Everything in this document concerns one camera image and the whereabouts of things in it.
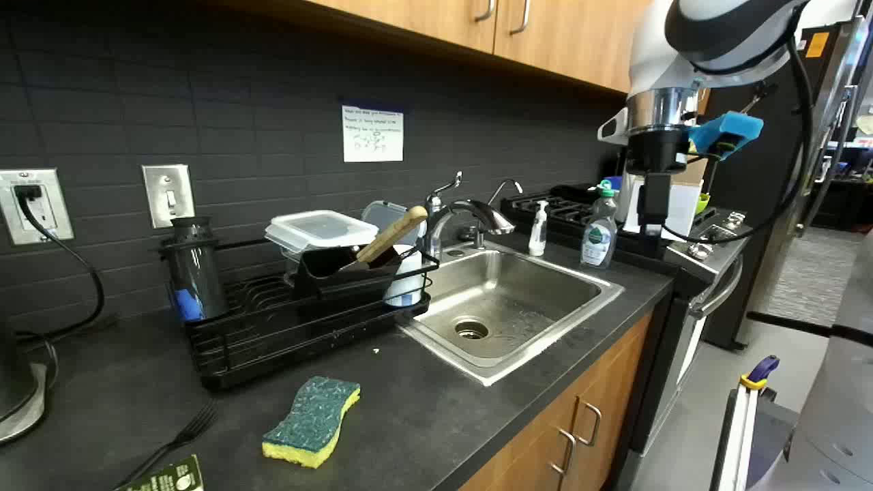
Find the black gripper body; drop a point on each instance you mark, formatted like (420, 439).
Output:
(654, 151)

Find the white paper towel roll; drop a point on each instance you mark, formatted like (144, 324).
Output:
(631, 200)

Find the clear dish soap bottle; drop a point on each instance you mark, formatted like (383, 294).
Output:
(599, 242)

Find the black gas stove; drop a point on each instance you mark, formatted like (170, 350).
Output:
(709, 250)

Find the dark refrigerator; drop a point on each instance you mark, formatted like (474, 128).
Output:
(765, 275)

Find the small chrome side tap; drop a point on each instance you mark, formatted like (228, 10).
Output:
(504, 193)

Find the wooden upper cabinets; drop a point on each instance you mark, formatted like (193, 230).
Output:
(545, 31)

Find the wooden cabinets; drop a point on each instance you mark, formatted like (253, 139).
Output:
(582, 426)
(545, 31)

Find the stainless steel sink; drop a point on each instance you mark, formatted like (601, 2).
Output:
(507, 301)

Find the chrome kitchen faucet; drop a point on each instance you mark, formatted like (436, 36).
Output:
(454, 220)

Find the wooden lower cabinets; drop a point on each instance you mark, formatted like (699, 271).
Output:
(582, 426)

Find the grey plastic lid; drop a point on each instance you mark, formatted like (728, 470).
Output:
(383, 216)

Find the black utensil caddy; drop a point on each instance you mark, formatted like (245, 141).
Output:
(341, 275)

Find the clear plastic food container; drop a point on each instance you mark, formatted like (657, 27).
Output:
(316, 230)

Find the yellow green sponge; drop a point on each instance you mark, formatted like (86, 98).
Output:
(315, 418)

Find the black bottle blue band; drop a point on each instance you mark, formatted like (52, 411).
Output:
(193, 275)

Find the thin black counter utensil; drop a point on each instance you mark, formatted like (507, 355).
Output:
(163, 452)

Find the white power outlet plate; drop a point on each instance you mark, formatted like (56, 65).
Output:
(56, 220)

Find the steel electric kettle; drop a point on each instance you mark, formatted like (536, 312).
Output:
(17, 392)

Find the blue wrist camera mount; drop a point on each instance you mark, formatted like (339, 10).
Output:
(727, 133)

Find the white paper wall notice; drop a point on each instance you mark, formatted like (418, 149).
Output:
(372, 136)

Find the white light switch plate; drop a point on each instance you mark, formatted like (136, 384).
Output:
(167, 196)

